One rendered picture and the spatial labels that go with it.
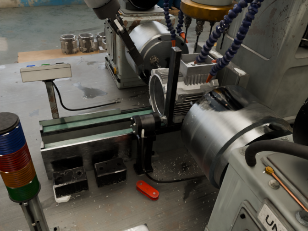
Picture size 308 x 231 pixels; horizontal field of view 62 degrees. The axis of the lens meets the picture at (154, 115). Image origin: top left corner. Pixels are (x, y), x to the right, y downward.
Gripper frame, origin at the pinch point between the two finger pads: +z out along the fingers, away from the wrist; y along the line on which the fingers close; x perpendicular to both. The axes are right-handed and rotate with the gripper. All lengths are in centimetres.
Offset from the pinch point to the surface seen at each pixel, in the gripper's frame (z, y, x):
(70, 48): 77, 242, 50
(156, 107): 21.7, -3.1, 3.6
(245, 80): 17.4, -21.1, -25.0
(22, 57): 56, 246, 103
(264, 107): 9.7, -39.4, -18.6
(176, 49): -6.3, -20.4, -8.8
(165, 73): 7.9, -6.8, -5.3
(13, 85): 7, 55, 59
